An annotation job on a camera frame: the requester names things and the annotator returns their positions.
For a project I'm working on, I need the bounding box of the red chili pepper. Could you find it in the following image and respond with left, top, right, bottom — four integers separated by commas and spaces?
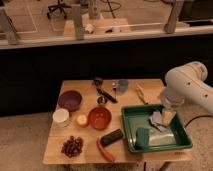
96, 139, 115, 163

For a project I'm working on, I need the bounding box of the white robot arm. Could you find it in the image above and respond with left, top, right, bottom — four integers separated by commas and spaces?
159, 61, 213, 115

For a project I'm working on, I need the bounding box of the blue cup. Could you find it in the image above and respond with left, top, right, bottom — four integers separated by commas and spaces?
118, 79, 129, 93

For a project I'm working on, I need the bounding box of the white paper cup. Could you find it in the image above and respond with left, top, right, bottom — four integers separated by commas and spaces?
52, 108, 70, 127

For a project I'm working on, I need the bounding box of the metal spoon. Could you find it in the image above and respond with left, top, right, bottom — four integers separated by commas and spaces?
112, 82, 117, 99

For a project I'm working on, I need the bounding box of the small black object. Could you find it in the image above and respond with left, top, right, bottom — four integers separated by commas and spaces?
93, 77, 103, 86

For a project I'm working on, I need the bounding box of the red bowl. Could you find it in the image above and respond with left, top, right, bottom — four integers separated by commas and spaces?
88, 107, 112, 130

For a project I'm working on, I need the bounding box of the purple bowl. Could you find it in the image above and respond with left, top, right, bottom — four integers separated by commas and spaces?
58, 90, 82, 112

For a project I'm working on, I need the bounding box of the yellow candle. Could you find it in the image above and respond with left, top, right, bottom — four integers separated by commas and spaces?
76, 115, 88, 128

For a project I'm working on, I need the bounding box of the wooden table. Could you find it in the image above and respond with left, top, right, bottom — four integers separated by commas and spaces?
43, 79, 192, 166

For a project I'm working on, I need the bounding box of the black rectangular block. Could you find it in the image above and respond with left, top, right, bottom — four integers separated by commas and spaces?
100, 129, 123, 147

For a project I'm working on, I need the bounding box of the green plastic tray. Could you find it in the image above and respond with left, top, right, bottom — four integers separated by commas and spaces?
121, 104, 193, 154

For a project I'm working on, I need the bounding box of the grey cloth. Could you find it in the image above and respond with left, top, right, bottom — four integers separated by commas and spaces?
149, 111, 166, 132

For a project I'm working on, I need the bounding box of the green sponge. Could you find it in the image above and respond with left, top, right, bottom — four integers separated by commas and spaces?
135, 127, 149, 149

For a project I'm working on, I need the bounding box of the yellow sponge piece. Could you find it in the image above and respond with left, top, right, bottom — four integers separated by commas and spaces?
163, 109, 176, 124

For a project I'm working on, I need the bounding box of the bunch of dark grapes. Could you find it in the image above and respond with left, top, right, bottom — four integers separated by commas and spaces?
61, 136, 84, 158

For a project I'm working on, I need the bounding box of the black office chair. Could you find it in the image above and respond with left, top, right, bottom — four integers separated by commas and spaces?
47, 0, 70, 19

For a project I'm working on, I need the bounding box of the black handled utensil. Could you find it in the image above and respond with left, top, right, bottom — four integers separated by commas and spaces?
96, 88, 118, 103

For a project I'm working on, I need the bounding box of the yellow handled tool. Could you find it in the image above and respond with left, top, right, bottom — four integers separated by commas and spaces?
136, 85, 148, 105

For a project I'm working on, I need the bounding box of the black cable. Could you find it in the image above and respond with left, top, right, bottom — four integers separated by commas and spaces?
184, 114, 213, 129

